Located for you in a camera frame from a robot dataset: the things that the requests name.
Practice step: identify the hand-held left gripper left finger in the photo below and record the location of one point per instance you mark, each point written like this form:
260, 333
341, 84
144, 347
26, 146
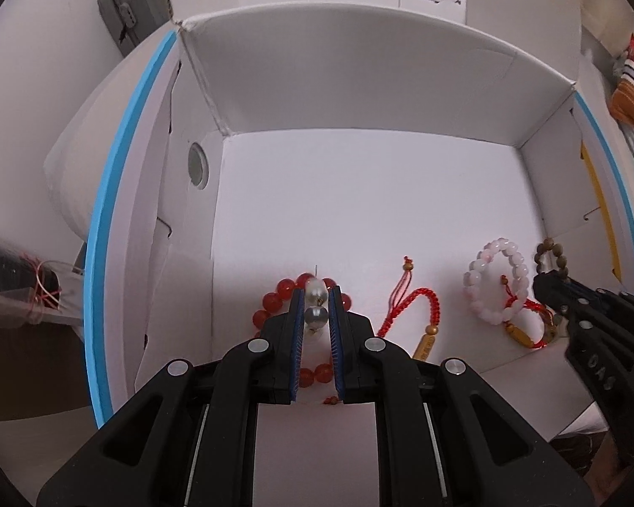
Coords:
296, 348

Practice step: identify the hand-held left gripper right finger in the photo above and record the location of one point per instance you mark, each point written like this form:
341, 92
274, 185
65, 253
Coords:
335, 348

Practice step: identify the blue white cardboard box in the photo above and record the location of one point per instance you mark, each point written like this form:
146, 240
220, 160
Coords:
375, 195

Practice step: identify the grey suitcase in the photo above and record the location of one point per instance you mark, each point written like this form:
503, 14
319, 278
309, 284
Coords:
137, 0

